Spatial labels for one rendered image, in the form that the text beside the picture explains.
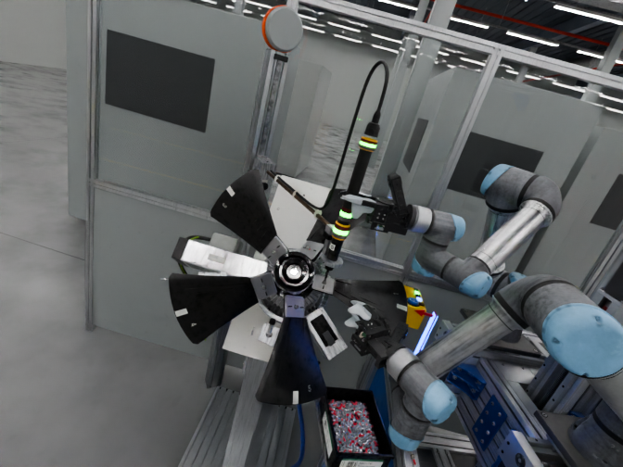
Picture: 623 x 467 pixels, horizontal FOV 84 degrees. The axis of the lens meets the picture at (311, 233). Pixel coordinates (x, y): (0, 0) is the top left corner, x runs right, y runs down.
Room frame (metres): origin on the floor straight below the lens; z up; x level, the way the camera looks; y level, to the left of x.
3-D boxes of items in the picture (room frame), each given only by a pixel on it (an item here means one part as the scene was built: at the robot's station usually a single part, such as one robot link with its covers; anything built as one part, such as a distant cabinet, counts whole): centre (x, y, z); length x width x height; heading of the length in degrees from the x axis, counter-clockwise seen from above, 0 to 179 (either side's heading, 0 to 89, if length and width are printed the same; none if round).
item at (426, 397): (0.60, -0.33, 1.17); 0.11 x 0.08 x 0.09; 36
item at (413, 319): (1.21, -0.44, 1.02); 0.16 x 0.10 x 0.11; 179
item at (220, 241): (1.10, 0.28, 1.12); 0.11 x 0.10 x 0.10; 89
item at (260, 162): (1.44, 0.27, 1.35); 0.10 x 0.07 x 0.08; 34
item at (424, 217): (0.96, -0.28, 1.45); 0.08 x 0.05 x 0.08; 9
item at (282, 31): (1.52, 0.32, 1.88); 0.17 x 0.15 x 0.16; 89
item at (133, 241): (1.64, -0.10, 0.50); 2.59 x 0.03 x 0.91; 89
